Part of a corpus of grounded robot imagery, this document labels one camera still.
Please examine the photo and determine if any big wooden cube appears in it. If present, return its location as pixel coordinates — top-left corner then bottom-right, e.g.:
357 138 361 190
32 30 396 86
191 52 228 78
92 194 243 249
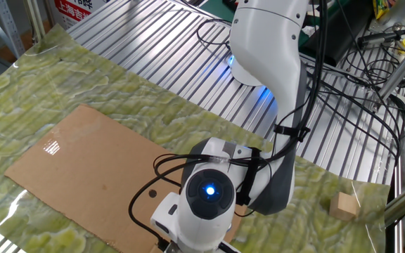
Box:
328 191 361 222

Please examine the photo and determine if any perforated metal shelf upright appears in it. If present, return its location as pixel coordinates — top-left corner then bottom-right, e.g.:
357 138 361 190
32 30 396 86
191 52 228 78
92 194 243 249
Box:
0 0 26 59

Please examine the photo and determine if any green cutting mat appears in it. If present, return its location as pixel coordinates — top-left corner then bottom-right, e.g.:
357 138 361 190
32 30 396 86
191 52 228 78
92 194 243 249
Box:
198 0 316 46

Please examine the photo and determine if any black handheld tool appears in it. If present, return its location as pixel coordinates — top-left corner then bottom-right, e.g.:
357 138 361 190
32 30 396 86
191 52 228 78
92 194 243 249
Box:
356 29 405 48

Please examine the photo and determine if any black box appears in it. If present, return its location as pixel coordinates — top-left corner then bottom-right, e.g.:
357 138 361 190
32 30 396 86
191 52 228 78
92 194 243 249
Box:
299 0 375 67

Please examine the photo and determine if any brown cardboard sheet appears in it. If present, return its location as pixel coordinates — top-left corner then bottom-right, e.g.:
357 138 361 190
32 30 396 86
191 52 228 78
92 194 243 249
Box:
4 103 251 253

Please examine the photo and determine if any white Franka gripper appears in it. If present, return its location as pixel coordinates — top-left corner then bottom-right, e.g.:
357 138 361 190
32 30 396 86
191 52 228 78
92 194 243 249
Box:
150 191 189 247

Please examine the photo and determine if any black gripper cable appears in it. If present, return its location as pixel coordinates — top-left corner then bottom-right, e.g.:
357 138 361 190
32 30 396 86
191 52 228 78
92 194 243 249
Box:
128 153 231 249

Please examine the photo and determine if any box with red print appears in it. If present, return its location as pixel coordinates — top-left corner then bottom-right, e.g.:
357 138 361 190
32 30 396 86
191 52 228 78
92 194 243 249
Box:
53 0 110 30

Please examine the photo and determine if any green marble pattern mat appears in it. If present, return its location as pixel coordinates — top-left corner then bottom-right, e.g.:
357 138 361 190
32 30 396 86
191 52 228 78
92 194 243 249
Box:
0 23 392 253

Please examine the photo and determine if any yellow green snack bag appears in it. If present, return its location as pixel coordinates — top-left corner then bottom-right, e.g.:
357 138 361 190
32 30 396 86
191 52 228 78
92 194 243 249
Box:
373 0 399 20

